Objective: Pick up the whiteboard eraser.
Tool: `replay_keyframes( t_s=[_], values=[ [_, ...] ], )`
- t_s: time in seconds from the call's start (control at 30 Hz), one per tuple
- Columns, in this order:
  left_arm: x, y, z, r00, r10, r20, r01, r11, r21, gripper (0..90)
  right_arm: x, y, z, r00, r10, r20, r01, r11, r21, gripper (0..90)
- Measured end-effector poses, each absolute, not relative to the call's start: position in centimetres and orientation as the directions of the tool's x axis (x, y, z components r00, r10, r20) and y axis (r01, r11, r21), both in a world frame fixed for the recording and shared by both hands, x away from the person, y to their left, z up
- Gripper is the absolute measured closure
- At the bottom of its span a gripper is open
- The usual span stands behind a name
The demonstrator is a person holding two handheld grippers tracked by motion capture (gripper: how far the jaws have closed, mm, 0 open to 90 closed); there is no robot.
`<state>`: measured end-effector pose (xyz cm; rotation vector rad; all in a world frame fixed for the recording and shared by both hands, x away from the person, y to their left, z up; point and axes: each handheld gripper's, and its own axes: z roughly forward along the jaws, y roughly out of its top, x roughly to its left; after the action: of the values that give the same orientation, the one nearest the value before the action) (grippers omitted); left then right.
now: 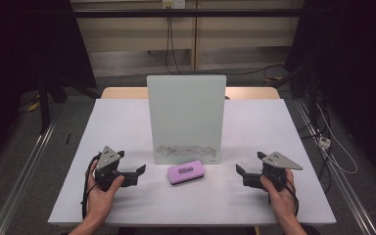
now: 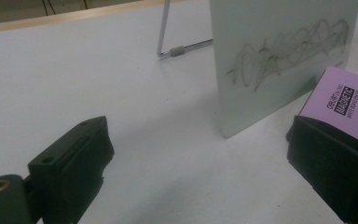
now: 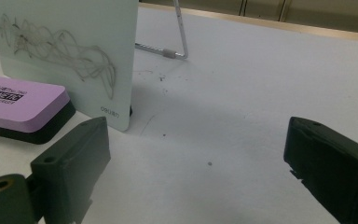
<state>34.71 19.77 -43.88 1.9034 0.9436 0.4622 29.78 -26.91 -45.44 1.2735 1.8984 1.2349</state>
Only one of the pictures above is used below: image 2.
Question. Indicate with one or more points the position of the white table cover sheet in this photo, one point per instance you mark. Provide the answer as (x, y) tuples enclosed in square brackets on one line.
[(136, 93)]

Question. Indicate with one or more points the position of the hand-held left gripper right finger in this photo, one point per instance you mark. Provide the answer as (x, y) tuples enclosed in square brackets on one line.
[(332, 161)]

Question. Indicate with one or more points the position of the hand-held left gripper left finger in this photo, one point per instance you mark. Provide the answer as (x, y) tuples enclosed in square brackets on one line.
[(71, 155)]

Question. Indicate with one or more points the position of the pale green glass whiteboard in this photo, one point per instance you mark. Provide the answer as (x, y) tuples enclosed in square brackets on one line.
[(276, 62)]

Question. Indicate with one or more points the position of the purple whiteboard eraser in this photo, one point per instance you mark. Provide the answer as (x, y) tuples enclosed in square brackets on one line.
[(341, 102)]

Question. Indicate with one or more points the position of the wooden table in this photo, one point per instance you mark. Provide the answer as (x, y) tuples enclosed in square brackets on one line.
[(43, 20)]

